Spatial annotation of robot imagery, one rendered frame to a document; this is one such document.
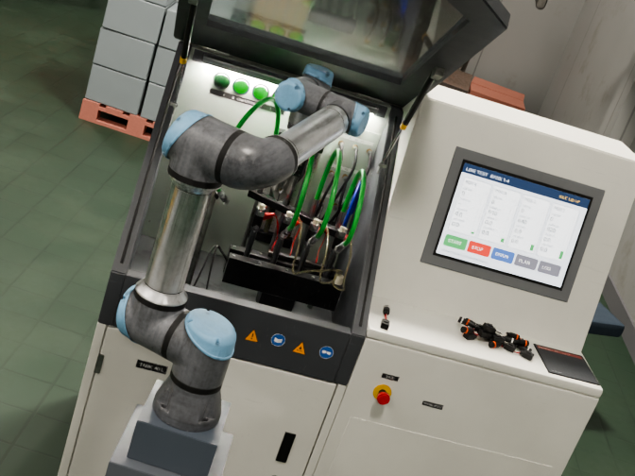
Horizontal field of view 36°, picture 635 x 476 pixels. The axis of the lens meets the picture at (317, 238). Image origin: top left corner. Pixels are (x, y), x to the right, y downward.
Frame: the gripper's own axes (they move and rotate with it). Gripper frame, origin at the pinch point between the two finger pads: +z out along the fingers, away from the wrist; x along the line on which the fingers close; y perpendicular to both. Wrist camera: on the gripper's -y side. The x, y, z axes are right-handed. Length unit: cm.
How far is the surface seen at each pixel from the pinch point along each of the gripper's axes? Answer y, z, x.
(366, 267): -10.1, 17.4, 30.6
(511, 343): -5, 26, 77
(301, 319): 3.9, 31.1, 15.8
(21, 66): -457, 127, -152
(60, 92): -425, 127, -118
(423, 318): -10, 28, 52
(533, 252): -23, 4, 79
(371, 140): -49, -7, 27
